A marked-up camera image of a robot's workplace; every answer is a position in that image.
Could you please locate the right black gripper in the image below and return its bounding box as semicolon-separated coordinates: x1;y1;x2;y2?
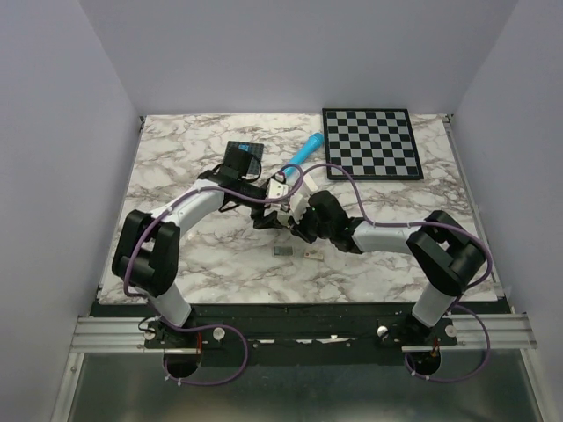
287;204;333;244

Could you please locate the white staple box sleeve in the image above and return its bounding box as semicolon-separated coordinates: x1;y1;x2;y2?
303;249;324;261

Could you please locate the cream plastic piece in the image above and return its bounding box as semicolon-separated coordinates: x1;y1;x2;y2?
303;174;318;193

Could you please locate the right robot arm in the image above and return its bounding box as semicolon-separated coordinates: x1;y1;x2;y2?
290;191;493;345

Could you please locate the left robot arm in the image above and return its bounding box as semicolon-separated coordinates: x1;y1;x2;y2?
112;147;303;347

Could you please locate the dark grey lego baseplate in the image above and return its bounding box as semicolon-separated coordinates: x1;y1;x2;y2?
223;141;264;176

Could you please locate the blue marker pen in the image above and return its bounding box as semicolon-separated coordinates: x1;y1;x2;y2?
282;133;325;178

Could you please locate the black white chessboard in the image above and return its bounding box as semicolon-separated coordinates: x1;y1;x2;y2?
322;108;424;181

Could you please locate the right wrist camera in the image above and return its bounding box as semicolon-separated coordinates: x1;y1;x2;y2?
288;193;311;223

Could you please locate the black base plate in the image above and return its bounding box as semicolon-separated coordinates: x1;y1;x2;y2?
88;302;511;373

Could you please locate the aluminium rail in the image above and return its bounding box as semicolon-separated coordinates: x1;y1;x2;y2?
70;314;537;354

